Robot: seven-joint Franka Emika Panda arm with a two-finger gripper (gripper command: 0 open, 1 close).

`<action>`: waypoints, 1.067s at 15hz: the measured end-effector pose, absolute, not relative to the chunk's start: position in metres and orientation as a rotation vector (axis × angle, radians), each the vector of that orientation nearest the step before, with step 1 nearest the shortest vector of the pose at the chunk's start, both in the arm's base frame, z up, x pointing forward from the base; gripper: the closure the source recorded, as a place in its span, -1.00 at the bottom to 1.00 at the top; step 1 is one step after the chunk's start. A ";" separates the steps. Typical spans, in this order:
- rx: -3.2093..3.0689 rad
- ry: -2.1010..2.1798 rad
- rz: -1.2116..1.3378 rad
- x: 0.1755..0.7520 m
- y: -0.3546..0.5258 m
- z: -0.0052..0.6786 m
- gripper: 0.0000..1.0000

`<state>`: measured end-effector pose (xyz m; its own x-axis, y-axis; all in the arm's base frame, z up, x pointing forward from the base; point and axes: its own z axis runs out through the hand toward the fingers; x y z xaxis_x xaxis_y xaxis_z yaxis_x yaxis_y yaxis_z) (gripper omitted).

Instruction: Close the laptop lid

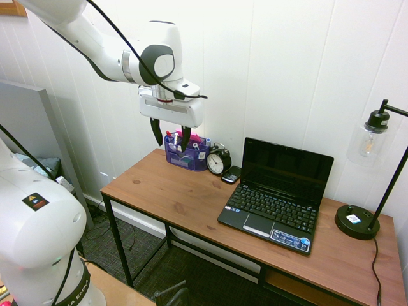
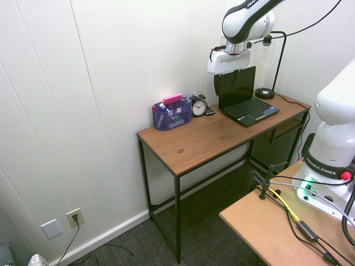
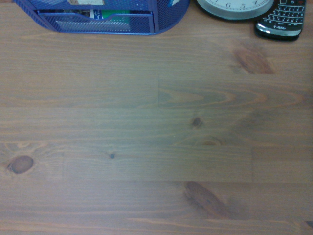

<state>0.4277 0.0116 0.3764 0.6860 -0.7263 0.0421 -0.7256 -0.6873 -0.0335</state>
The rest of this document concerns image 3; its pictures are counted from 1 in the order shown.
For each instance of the blue mesh desk organizer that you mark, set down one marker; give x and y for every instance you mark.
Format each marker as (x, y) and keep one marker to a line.
(166, 19)

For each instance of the green card packet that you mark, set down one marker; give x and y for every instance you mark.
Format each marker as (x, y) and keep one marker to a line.
(107, 14)

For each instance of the round analog alarm clock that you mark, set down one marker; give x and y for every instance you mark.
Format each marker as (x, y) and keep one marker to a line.
(234, 12)

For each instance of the black keypad mobile phone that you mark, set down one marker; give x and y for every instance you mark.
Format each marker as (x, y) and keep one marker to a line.
(281, 22)

